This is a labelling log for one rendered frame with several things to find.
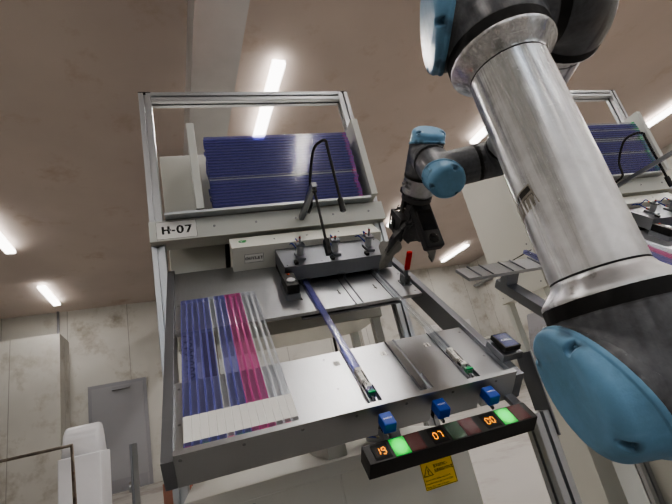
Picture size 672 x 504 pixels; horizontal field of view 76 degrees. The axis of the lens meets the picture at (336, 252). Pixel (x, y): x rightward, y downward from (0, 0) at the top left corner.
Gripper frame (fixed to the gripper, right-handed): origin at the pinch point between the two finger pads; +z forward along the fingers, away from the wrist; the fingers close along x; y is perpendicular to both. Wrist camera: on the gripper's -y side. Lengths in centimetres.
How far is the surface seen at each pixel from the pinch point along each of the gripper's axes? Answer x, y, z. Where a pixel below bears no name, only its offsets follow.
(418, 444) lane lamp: 18.6, -42.8, 4.5
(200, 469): 54, -36, 7
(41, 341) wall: 368, 673, 588
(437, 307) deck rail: -8.0, -5.6, 10.4
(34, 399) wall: 379, 583, 650
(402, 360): 11.3, -22.6, 7.2
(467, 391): 3.6, -35.2, 4.8
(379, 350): 14.6, -17.9, 8.0
